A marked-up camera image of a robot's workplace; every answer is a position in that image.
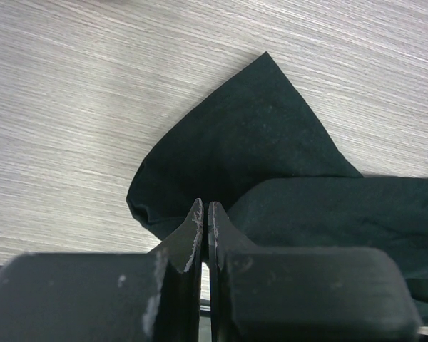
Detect black t shirt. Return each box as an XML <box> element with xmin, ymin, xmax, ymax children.
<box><xmin>126</xmin><ymin>53</ymin><xmax>428</xmax><ymax>326</ymax></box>

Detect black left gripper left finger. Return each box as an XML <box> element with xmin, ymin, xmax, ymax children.
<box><xmin>0</xmin><ymin>199</ymin><xmax>203</xmax><ymax>341</ymax></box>

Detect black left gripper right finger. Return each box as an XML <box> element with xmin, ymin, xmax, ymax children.
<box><xmin>208</xmin><ymin>202</ymin><xmax>422</xmax><ymax>341</ymax></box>

